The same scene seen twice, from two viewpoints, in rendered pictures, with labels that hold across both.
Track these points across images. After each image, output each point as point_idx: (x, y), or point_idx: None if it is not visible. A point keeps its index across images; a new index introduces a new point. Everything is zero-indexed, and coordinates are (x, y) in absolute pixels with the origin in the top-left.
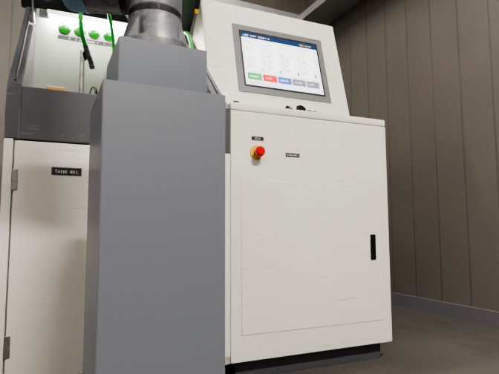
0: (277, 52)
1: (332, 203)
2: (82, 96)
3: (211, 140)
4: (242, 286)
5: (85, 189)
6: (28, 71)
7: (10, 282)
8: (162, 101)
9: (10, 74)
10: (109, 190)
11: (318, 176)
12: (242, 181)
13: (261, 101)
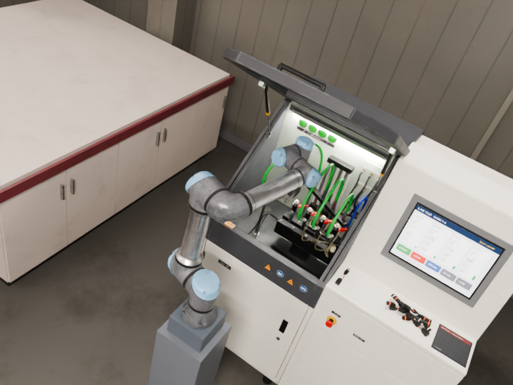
0: (445, 238)
1: (376, 379)
2: (239, 237)
3: (191, 370)
4: (295, 365)
5: (230, 276)
6: (243, 180)
7: None
8: (175, 348)
9: None
10: (155, 358)
11: (373, 360)
12: (314, 326)
13: (395, 270)
